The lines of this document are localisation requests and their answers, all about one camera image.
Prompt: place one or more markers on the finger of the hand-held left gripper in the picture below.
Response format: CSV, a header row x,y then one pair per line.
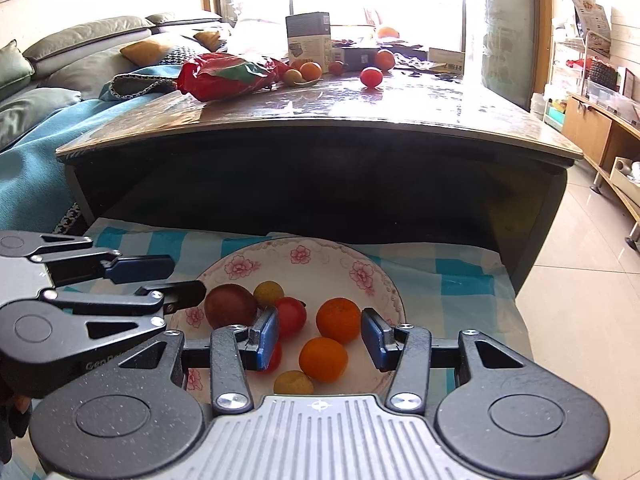
x,y
140,267
175,295

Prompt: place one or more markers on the white floral plate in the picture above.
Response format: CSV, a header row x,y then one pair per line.
x,y
310,270

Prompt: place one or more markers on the small red fruit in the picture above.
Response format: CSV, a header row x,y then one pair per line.
x,y
336,66

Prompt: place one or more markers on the wooden cabinet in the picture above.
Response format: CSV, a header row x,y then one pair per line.
x,y
585,130

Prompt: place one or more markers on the orange mandarin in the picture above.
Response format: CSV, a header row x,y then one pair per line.
x,y
385,59
311,70
387,32
323,358
339,320

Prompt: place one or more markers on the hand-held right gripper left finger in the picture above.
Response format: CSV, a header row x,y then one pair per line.
x,y
267,335

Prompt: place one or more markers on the grey cardboard box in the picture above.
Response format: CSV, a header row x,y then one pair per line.
x,y
307,37

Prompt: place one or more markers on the printed wall calendar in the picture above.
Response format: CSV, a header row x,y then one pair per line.
x,y
590,22

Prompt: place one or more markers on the dark knitted pillow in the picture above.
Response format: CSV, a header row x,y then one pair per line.
x,y
182,55

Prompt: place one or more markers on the clear plastic box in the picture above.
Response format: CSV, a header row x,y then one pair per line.
x,y
612,102

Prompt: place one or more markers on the dark basket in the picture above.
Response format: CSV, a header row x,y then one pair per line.
x,y
602,74

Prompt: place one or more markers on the yellow pillow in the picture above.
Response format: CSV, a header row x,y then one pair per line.
x,y
207,39
147,50

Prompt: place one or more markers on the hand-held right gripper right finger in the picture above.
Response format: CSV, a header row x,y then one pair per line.
x,y
375,340

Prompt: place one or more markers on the red tomato with stem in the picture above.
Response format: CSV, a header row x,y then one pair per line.
x,y
292,315

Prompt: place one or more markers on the grey knitted bag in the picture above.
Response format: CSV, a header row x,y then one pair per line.
x,y
140,85

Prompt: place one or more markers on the red plastic bag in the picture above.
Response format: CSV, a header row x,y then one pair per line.
x,y
220,75

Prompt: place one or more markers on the blue white checked cloth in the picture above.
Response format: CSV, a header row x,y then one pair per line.
x,y
450,280

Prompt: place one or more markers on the white flat box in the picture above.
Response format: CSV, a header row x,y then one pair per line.
x,y
446,61

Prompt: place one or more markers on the green cushion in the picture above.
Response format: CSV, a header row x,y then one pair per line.
x,y
15,67
35,110

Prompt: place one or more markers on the small yellow round fruit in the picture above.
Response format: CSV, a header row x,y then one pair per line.
x,y
267,292

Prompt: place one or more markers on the brown round fruit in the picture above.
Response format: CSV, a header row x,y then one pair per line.
x,y
292,76

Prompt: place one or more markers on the grey leather sofa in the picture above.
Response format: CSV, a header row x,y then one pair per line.
x,y
85,35

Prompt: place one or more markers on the dark red round fruit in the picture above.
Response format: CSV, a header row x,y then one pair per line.
x,y
230,305

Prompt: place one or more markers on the dark coffee table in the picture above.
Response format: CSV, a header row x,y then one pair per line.
x,y
325,170

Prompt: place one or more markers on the brown-green round fruit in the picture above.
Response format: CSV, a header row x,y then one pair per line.
x,y
293,382

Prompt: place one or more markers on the dark flat box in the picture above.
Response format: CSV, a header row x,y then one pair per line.
x,y
360,55

